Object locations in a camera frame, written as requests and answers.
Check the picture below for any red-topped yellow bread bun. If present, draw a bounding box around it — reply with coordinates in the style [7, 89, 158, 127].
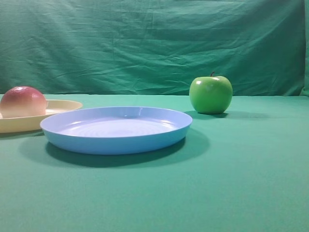
[0, 86, 48, 118]

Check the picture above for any blue plastic plate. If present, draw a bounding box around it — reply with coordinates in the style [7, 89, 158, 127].
[40, 106, 193, 155]

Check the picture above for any yellow plastic plate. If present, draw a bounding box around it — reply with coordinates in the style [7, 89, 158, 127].
[0, 100, 83, 133]

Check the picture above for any green apple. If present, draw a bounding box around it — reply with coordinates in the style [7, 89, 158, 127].
[189, 72, 233, 115]

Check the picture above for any green table cloth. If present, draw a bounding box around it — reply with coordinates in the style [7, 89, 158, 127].
[0, 95, 309, 232]

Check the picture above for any green backdrop cloth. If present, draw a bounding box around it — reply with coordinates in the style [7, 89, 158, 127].
[0, 0, 309, 96]

